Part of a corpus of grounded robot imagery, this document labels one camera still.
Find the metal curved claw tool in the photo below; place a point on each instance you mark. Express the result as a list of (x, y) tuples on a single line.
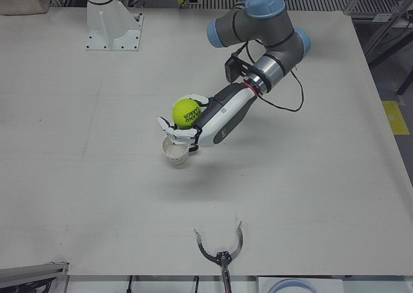
[(224, 257)]

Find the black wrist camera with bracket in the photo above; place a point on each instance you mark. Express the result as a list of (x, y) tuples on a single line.
[(230, 68)]

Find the aluminium profile bar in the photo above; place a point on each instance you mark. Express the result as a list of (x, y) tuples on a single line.
[(32, 268)]

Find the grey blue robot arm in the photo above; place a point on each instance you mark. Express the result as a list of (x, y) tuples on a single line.
[(258, 28)]

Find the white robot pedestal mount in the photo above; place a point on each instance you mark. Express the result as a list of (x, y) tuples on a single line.
[(106, 25)]

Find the yellow-green tennis ball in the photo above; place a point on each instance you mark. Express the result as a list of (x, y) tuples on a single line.
[(185, 112)]

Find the aluminium frame profile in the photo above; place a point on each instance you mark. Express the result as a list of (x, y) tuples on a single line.
[(361, 13)]

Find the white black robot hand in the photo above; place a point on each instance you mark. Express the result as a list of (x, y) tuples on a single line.
[(226, 112)]

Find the white dotted paper cup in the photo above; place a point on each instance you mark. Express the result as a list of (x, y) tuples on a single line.
[(175, 158)]

